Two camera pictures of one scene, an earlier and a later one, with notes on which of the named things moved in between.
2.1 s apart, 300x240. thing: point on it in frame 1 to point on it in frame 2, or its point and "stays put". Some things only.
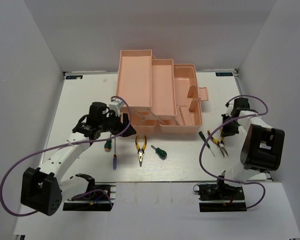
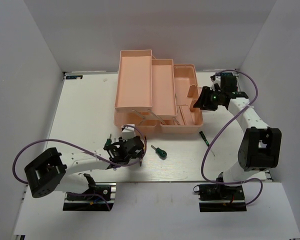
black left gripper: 120,126 to 121,141
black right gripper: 227,132 to 205,93
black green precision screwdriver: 200,133 stays put
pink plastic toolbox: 161,97 stays put
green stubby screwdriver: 161,153 stays put
